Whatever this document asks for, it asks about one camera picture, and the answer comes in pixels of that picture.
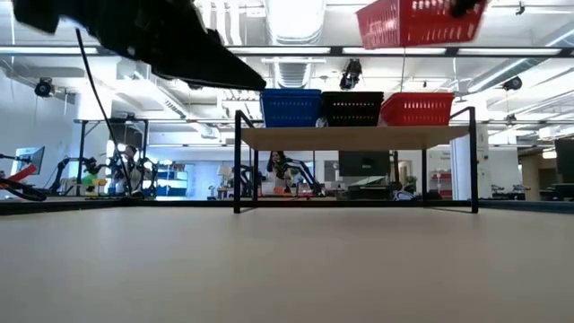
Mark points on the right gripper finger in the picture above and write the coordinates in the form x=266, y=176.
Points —
x=464, y=6

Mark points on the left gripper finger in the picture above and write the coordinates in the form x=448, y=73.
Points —
x=215, y=72

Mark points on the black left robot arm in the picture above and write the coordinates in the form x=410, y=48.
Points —
x=36, y=13

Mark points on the background black robot arm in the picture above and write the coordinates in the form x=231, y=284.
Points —
x=247, y=177
x=89, y=165
x=309, y=172

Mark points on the black ceiling spotlight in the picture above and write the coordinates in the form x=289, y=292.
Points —
x=512, y=83
x=43, y=88

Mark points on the person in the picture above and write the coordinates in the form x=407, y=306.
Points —
x=131, y=152
x=403, y=195
x=274, y=161

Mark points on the blue storage bins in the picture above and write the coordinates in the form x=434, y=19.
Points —
x=172, y=190

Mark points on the grey monitor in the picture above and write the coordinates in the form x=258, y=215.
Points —
x=31, y=159

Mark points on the black monitor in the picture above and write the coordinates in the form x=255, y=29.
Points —
x=363, y=163

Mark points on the dark monitor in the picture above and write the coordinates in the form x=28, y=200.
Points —
x=565, y=154

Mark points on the silver ventilation duct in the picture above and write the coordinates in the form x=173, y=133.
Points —
x=293, y=27

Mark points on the black overhead frame bar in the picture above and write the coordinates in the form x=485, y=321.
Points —
x=336, y=50

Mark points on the black metal rig frame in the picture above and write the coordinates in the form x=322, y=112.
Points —
x=82, y=143

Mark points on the wooden shelf with black frame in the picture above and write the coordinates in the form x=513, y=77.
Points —
x=354, y=137

